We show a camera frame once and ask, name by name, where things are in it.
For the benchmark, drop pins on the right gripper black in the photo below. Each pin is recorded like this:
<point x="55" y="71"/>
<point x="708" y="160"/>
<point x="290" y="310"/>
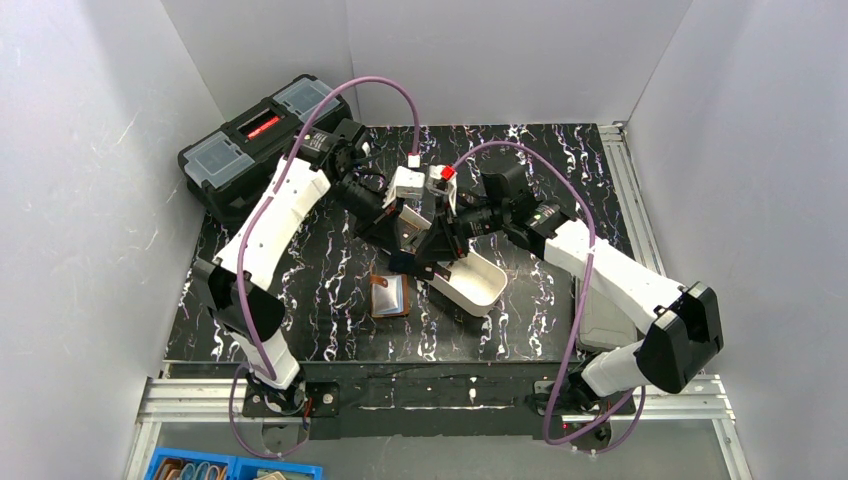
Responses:
<point x="444" y="234"/>

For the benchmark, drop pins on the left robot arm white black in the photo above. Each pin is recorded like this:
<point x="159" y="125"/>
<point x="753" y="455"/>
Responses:
<point x="265" y="252"/>

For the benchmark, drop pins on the brown leather card holder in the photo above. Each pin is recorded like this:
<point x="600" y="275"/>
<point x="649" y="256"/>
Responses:
<point x="389" y="296"/>

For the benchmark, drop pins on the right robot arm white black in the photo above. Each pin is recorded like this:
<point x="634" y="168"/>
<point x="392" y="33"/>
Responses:
<point x="680" y="324"/>

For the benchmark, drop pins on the blue plastic bin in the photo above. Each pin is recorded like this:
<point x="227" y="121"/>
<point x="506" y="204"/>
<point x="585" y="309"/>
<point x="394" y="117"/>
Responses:
<point x="170" y="463"/>

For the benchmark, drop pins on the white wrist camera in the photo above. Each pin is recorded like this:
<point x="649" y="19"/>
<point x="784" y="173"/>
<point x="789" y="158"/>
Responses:
<point x="441" y="181"/>
<point x="408" y="182"/>

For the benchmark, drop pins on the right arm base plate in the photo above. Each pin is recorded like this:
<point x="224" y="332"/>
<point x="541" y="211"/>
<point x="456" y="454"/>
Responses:
<point x="566" y="405"/>

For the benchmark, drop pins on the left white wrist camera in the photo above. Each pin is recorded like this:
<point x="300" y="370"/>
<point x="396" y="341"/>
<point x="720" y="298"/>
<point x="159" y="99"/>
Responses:
<point x="408" y="182"/>

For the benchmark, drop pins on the black VIP card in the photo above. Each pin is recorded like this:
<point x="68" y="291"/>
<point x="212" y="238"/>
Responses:
<point x="402" y="262"/>

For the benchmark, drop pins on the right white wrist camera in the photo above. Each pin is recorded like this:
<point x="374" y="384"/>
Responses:
<point x="441" y="181"/>

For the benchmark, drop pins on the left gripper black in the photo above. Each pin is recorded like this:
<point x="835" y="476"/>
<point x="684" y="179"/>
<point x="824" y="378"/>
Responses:
<point x="392" y="221"/>

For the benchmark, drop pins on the white oblong tray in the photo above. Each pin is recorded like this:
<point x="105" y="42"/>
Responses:
<point x="475" y="287"/>

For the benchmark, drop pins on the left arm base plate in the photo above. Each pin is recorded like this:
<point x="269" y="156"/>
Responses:
<point x="306" y="400"/>

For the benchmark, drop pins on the black toolbox clear lids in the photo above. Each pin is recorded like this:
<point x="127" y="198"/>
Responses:
<point x="228" y="170"/>

